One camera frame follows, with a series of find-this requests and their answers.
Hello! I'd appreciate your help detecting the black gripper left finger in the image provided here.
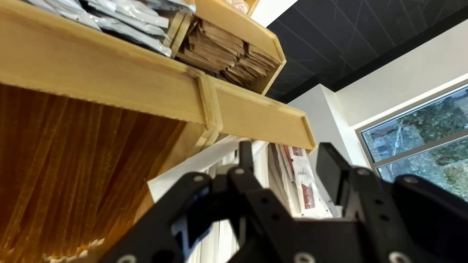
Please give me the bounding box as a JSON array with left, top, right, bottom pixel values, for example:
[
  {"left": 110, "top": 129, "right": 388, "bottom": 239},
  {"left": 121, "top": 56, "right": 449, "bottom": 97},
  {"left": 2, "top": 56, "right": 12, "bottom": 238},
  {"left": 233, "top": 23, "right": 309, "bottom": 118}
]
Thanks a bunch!
[{"left": 100, "top": 140, "right": 294, "bottom": 263}]

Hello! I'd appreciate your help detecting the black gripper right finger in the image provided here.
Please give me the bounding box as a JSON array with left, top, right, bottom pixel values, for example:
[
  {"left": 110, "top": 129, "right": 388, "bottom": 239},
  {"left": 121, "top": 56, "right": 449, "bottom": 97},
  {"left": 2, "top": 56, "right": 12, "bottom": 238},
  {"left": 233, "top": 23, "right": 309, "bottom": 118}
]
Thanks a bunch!
[{"left": 315, "top": 141, "right": 468, "bottom": 263}]

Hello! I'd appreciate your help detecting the clear plastic bags bundle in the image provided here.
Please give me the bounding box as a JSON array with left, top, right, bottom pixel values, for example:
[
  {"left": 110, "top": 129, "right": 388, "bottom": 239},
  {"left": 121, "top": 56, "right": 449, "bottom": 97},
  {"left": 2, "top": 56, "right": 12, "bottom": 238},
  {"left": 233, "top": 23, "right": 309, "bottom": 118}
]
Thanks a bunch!
[{"left": 145, "top": 135, "right": 338, "bottom": 263}]

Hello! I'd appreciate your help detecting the large window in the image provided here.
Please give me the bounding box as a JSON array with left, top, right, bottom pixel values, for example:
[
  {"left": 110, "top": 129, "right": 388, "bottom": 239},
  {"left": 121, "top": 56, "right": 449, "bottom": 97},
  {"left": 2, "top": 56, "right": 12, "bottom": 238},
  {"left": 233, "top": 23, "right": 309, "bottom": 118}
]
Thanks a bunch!
[{"left": 357, "top": 81, "right": 468, "bottom": 198}]

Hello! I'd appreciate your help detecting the brown paper packets pile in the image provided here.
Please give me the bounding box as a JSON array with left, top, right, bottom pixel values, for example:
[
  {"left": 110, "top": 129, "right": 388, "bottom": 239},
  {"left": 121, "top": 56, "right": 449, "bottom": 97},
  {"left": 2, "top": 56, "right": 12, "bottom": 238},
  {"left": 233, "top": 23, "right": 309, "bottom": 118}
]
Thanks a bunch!
[{"left": 174, "top": 18, "right": 282, "bottom": 87}]

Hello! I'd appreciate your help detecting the bamboo tiered organizer rack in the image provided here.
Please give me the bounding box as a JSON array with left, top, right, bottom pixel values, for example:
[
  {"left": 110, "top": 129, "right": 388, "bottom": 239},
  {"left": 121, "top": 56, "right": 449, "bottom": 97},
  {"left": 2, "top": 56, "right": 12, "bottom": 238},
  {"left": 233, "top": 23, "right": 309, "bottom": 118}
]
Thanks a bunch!
[{"left": 0, "top": 0, "right": 319, "bottom": 263}]

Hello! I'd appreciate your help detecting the grey foil packets pile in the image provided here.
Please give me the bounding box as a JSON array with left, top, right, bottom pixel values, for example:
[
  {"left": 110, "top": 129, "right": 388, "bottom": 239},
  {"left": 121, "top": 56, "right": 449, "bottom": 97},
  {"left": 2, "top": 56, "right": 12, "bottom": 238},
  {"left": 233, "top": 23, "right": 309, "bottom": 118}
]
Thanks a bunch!
[{"left": 26, "top": 0, "right": 196, "bottom": 56}]

